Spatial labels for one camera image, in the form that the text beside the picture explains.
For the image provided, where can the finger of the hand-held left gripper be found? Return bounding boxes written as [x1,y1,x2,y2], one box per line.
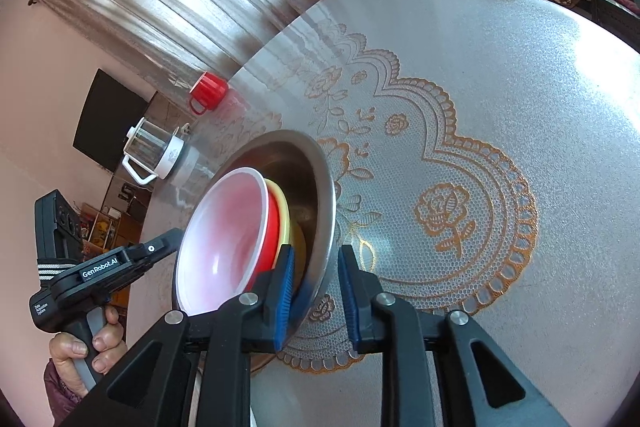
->
[126,227,186,276]

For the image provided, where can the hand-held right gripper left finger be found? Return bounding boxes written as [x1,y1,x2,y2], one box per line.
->
[75,244,296,427]

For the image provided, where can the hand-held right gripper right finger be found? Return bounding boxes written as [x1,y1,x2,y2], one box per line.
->
[337,245,572,427]

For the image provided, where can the red plastic bowl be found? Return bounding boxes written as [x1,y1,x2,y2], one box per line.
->
[175,166,281,316]

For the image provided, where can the yellow plastic bowl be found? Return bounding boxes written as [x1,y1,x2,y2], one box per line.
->
[264,178,307,299]

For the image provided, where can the stainless steel bowl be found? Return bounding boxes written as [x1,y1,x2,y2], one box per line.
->
[170,129,337,344]

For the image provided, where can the person's left forearm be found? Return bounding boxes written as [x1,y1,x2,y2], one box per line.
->
[43,357,99,426]

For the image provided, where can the person's left hand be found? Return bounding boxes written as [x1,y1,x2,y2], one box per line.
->
[49,306,127,401]

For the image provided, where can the wooden shelf with ornaments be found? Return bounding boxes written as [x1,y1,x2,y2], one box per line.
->
[82,202,124,253]

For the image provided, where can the white electric glass kettle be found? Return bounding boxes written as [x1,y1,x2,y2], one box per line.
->
[122,116,186,186]

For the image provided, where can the black flat television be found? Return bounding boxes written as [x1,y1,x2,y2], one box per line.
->
[73,68,151,172]

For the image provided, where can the red mug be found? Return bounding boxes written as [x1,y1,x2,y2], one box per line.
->
[187,71,230,116]

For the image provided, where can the striped grey strap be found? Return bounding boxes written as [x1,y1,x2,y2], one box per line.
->
[32,256,77,289]

